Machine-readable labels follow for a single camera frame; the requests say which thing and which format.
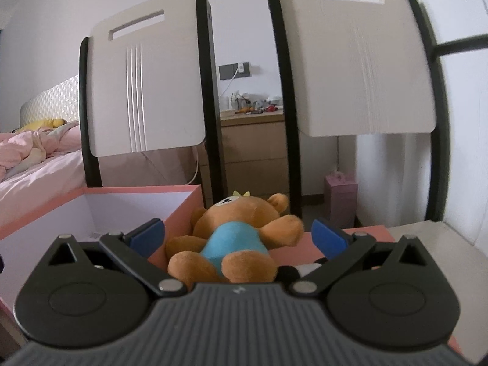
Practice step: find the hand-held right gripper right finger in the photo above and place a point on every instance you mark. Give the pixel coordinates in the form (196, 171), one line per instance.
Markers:
(327, 238)

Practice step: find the wooden nightstand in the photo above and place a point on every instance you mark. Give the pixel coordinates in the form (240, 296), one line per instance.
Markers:
(251, 148)

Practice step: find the pink duvet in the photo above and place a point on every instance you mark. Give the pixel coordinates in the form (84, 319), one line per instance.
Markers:
(34, 145)

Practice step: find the white quilted headboard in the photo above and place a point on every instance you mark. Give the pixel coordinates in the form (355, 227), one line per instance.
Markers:
(53, 101)

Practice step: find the orange teddy bear plush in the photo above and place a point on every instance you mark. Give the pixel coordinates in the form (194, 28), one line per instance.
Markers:
(228, 244)

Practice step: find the pink storage box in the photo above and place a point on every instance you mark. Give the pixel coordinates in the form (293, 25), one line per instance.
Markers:
(114, 206)

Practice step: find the grey wall socket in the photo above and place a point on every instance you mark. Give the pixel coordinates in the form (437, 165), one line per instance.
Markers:
(228, 70)

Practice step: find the yellow plush toy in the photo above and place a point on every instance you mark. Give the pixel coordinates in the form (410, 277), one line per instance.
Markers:
(44, 124)

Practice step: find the bed with pink sheet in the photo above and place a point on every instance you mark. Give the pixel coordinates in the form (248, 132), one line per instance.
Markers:
(42, 186)

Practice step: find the black and white plush toy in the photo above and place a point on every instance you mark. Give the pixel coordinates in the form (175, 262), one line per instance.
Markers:
(305, 270)

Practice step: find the pink box lid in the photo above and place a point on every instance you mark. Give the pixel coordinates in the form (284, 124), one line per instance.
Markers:
(297, 253)

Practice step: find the pile of small tools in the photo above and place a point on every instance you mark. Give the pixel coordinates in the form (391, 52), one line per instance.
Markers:
(255, 105)

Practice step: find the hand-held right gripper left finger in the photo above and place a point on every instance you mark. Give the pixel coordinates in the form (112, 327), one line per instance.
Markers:
(146, 237)

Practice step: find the pink tissue box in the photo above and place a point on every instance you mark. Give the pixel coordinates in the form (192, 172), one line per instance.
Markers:
(341, 198)

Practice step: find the black rod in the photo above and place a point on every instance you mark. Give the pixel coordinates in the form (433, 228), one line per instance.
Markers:
(461, 44)

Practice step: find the white charger plug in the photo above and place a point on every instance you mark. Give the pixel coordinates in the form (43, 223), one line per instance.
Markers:
(241, 68)

